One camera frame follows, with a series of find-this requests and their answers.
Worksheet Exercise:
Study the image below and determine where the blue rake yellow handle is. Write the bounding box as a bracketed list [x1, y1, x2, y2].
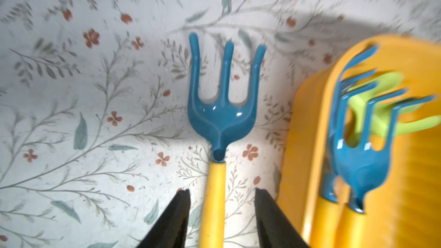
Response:
[330, 83, 435, 248]
[310, 45, 379, 248]

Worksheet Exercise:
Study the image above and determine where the lime green hand fork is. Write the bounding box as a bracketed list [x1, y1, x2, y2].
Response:
[342, 71, 441, 147]

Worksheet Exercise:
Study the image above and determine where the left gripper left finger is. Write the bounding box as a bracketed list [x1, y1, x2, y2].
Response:
[137, 189, 191, 248]

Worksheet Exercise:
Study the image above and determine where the yellow storage box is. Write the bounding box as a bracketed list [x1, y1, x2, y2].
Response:
[277, 35, 441, 248]

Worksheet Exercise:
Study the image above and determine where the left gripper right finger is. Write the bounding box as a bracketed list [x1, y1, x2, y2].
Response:
[254, 188, 309, 248]

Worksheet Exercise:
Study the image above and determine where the blue fork yellow handle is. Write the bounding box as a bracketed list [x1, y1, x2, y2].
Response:
[188, 33, 266, 248]

